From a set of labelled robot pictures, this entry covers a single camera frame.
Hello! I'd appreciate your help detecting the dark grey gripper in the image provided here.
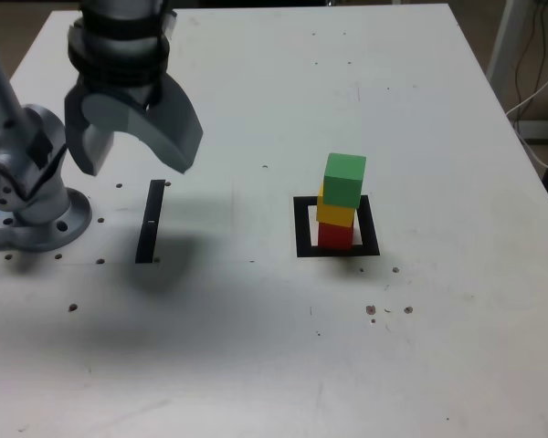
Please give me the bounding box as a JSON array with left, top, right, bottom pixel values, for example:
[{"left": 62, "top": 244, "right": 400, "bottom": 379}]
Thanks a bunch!
[{"left": 63, "top": 74, "right": 206, "bottom": 177}]

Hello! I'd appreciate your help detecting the green cube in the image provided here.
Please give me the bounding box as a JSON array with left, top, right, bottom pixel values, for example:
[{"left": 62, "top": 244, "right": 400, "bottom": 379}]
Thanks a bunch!
[{"left": 322, "top": 152, "right": 368, "bottom": 210}]

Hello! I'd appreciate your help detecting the yellow cube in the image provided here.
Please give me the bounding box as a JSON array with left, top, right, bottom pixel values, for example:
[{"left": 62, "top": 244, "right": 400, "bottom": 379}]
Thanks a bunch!
[{"left": 315, "top": 183, "right": 355, "bottom": 228}]

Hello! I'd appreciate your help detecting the red cube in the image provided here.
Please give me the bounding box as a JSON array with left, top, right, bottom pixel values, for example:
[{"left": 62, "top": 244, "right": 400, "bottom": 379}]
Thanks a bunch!
[{"left": 317, "top": 221, "right": 354, "bottom": 251}]

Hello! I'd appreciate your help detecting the black tape square outline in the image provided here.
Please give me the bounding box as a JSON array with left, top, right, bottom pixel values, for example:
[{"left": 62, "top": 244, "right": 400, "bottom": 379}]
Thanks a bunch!
[{"left": 292, "top": 193, "right": 382, "bottom": 259}]

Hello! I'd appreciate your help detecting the black tape strip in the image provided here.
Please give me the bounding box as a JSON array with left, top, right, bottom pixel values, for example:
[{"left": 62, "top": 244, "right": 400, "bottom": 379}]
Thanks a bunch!
[{"left": 134, "top": 178, "right": 167, "bottom": 265}]

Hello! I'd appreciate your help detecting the white post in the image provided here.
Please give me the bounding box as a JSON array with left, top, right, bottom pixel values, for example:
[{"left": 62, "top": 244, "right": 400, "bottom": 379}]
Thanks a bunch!
[{"left": 485, "top": 0, "right": 538, "bottom": 109}]

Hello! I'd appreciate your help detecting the white cable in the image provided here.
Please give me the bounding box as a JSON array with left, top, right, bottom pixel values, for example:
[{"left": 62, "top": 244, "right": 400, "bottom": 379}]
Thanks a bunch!
[{"left": 505, "top": 58, "right": 548, "bottom": 173}]

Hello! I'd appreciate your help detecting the black hanging cable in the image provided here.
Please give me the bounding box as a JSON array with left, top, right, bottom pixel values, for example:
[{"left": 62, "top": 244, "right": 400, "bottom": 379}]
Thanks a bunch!
[{"left": 513, "top": 0, "right": 548, "bottom": 106}]

